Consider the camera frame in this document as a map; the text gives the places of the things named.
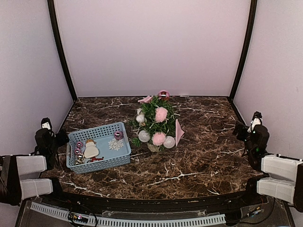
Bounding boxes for white perforated cable tray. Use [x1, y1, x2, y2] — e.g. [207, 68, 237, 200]
[29, 202, 227, 227]

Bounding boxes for shiny pink bauble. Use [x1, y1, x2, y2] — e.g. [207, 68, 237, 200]
[158, 90, 170, 101]

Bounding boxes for white snowman ornament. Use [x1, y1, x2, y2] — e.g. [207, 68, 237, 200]
[84, 139, 99, 158]

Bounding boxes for pink fabric bow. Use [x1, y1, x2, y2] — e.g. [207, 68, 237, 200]
[138, 96, 153, 104]

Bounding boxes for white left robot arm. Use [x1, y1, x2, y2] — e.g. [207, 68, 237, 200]
[0, 117, 69, 206]

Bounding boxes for light blue plastic basket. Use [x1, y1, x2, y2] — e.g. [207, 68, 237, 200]
[66, 122, 131, 174]

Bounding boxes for white ball string lights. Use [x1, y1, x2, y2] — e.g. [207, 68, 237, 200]
[135, 106, 176, 149]

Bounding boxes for pink fabric triangle piece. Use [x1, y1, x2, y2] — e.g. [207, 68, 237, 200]
[175, 119, 185, 147]

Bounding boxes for pink fluffy pompom ornament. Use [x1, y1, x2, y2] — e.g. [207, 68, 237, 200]
[155, 107, 168, 122]

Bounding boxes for small green christmas tree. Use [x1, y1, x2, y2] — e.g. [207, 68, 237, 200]
[130, 90, 184, 152]

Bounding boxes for white snowflake ornament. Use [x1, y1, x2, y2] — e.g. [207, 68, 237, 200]
[108, 138, 124, 151]

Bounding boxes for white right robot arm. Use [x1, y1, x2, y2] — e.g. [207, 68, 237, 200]
[233, 111, 303, 212]

